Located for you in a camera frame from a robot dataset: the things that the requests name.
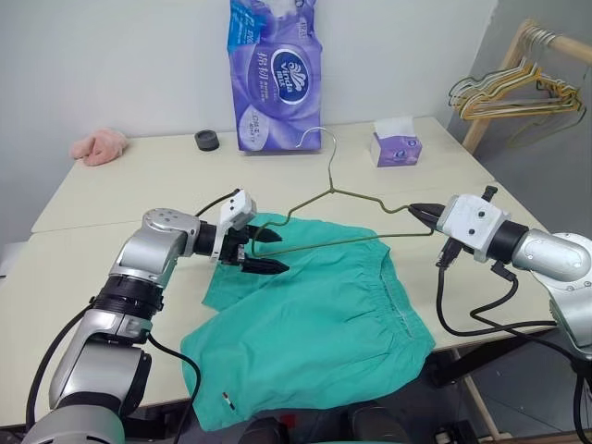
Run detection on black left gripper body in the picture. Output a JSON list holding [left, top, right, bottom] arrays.
[[217, 225, 253, 267]]

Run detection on small purple tissue box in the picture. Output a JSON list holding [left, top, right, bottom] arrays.
[[368, 116, 425, 168]]

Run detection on thin green wire hanger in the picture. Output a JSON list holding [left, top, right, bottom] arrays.
[[508, 87, 587, 149]]

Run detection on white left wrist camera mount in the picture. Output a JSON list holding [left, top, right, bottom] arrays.
[[210, 188, 258, 265]]

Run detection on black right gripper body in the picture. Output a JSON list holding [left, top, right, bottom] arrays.
[[426, 205, 447, 231]]

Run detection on wooden clothes rack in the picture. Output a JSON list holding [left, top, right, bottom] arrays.
[[450, 18, 592, 444]]

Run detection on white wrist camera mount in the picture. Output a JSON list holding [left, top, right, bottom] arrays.
[[210, 188, 258, 265], [434, 193, 512, 265]]

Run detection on black table leg frame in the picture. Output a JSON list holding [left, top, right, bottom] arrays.
[[425, 330, 559, 389]]

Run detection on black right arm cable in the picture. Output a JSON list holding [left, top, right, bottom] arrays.
[[434, 184, 592, 444]]

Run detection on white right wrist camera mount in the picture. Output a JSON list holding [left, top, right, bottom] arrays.
[[434, 193, 512, 265]]

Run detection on dark rounded shape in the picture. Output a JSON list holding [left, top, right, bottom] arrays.
[[240, 415, 298, 444], [346, 401, 412, 444]]

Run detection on pink fluffy cloth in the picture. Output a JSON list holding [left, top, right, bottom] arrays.
[[68, 128, 130, 167]]

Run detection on bunch of coloured hangers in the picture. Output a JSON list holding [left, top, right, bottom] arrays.
[[457, 55, 583, 122]]

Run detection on green shorts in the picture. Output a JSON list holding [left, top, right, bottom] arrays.
[[179, 211, 437, 434]]

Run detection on dark green wire hanger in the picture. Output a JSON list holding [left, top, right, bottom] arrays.
[[447, 72, 494, 110]]

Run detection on purple tissue multipack bag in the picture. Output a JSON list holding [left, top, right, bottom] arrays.
[[225, 0, 325, 154]]

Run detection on olive wire hanger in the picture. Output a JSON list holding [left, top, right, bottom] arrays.
[[249, 126, 438, 260]]

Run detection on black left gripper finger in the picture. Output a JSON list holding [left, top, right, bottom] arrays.
[[240, 256, 291, 276], [249, 225, 284, 244]]

